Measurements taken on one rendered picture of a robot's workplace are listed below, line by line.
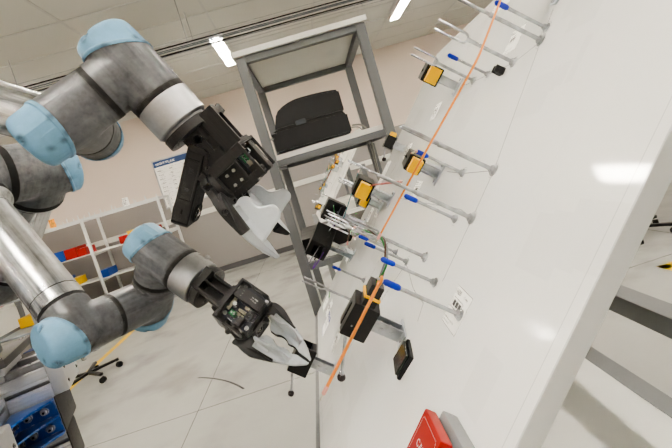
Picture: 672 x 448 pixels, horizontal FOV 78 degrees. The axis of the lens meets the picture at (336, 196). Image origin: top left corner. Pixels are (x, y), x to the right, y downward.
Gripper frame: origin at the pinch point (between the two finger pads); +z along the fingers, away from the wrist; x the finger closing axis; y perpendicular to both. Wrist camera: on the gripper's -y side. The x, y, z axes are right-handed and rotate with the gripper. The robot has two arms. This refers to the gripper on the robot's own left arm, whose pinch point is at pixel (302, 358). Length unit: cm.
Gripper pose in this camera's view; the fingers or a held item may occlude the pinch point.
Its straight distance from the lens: 70.0
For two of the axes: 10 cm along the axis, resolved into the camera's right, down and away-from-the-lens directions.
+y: 0.4, -5.3, -8.5
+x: 5.5, -7.0, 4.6
